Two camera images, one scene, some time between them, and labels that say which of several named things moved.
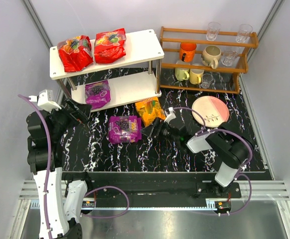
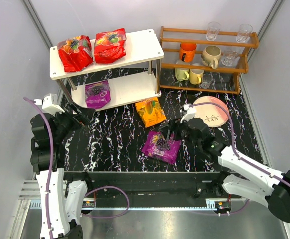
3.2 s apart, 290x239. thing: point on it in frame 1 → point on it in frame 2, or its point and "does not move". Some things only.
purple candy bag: x=97 y=94 does not move
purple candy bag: x=124 y=129 → x=157 y=146
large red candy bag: x=75 y=53 does not move
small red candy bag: x=109 y=46 does not move
